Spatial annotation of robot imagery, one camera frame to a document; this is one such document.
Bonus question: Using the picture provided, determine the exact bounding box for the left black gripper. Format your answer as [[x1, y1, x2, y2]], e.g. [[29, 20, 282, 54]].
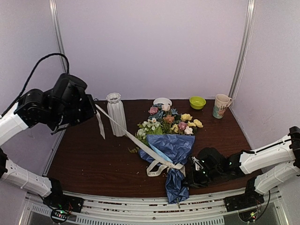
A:
[[51, 93, 98, 127]]

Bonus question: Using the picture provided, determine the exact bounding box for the dark blue wrapping paper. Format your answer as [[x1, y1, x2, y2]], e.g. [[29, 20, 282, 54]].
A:
[[138, 134, 195, 204]]

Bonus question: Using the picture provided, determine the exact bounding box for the beige printed ribbon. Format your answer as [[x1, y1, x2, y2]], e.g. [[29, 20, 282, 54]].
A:
[[95, 105, 186, 177]]

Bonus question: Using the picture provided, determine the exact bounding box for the pink orange white flower stem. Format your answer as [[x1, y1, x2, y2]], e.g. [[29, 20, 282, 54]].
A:
[[162, 113, 196, 135]]

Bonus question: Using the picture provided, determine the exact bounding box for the light blue wrapping paper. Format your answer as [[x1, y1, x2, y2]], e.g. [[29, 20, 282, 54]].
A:
[[149, 144, 171, 162]]

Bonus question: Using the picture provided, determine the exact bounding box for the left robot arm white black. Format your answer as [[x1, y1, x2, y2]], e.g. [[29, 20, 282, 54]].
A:
[[0, 74, 96, 208]]

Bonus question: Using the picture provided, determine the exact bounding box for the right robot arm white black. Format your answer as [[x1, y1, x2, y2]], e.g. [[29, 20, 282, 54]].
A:
[[183, 126, 300, 207]]

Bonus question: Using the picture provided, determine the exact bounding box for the white ribbed ceramic vase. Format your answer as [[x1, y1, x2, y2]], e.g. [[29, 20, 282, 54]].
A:
[[106, 93, 127, 137]]

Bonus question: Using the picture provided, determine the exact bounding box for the yellow flower bunch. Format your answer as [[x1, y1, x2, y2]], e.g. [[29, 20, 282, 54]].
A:
[[169, 113, 204, 135]]

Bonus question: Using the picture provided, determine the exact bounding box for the right circuit board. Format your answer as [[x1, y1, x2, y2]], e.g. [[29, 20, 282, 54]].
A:
[[238, 210, 264, 224]]

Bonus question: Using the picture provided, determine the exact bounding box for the circuit board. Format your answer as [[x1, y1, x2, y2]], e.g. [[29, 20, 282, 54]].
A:
[[238, 210, 264, 224], [50, 209, 70, 224]]

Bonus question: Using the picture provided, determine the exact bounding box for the green plastic bowl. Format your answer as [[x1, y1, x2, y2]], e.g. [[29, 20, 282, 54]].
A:
[[189, 96, 206, 110]]

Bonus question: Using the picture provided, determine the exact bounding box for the floral ceramic mug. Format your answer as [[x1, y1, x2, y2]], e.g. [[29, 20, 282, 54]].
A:
[[212, 94, 233, 119]]

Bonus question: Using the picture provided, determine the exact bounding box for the white green leafy flower bunch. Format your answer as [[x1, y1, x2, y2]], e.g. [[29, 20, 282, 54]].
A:
[[135, 118, 163, 147]]

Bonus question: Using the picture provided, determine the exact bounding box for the blue pink flower bunch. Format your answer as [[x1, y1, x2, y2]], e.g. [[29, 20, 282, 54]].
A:
[[148, 103, 181, 122]]

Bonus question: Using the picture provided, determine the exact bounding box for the white ceramic bowl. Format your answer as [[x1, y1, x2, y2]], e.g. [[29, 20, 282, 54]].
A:
[[153, 97, 173, 106]]

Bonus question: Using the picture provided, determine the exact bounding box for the left circuit board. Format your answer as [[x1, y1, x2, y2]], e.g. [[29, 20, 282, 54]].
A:
[[50, 209, 70, 224]]

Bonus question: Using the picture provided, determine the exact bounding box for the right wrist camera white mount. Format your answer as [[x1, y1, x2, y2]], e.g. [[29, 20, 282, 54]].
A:
[[191, 156, 204, 171]]

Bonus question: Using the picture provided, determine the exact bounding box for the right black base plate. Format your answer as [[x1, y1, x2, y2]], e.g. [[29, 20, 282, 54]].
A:
[[224, 194, 264, 212]]

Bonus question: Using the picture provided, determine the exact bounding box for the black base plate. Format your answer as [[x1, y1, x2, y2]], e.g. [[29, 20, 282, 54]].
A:
[[41, 195, 84, 213], [224, 194, 264, 212]]

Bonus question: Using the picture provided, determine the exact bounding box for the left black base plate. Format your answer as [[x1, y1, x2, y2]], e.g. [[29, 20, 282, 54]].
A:
[[41, 195, 84, 213]]

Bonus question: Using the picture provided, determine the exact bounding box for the right aluminium corner post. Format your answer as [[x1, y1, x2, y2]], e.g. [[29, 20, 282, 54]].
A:
[[229, 0, 256, 99]]

